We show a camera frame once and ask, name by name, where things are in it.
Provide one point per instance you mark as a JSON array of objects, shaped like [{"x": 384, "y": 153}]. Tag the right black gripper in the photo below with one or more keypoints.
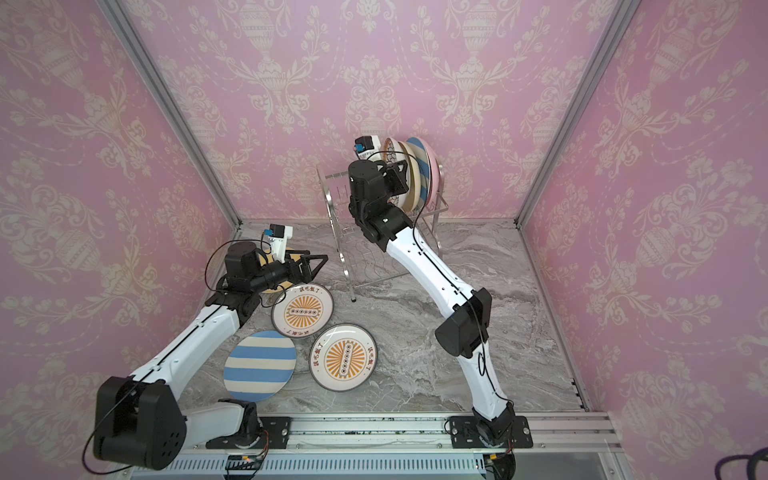
[{"x": 393, "y": 178}]

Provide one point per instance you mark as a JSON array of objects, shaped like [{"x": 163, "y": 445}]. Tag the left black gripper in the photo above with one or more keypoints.
[{"x": 304, "y": 275}]

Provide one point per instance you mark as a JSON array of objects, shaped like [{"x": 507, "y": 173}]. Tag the beige plate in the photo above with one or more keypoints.
[{"x": 415, "y": 174}]

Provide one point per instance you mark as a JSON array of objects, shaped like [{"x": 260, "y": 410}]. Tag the blue striped plate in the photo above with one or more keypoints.
[
  {"x": 416, "y": 145},
  {"x": 260, "y": 366}
]

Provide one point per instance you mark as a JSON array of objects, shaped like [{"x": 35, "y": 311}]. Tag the pink plate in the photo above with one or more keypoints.
[{"x": 435, "y": 173}]

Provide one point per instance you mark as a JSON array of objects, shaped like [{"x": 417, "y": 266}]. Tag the orange sunburst plate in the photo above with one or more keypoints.
[
  {"x": 304, "y": 311},
  {"x": 343, "y": 357}
]

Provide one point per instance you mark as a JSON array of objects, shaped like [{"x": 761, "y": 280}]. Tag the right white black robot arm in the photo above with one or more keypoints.
[{"x": 463, "y": 333}]

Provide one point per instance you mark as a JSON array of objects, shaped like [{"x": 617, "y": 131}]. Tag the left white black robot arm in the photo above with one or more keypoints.
[{"x": 138, "y": 421}]

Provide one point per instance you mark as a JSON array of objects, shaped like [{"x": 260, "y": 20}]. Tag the yellow plate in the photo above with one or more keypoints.
[{"x": 267, "y": 259}]

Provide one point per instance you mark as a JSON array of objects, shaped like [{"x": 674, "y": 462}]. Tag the small electronics board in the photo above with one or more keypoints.
[{"x": 244, "y": 463}]

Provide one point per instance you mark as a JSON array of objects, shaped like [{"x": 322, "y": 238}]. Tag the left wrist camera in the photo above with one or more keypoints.
[{"x": 278, "y": 237}]

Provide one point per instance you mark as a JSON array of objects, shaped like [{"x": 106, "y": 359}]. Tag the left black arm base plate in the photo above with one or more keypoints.
[{"x": 274, "y": 431}]

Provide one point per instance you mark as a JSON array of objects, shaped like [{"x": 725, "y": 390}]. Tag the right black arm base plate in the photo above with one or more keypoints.
[{"x": 468, "y": 431}]

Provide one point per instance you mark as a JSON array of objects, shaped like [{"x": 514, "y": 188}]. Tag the aluminium rail frame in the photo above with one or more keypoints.
[{"x": 415, "y": 446}]

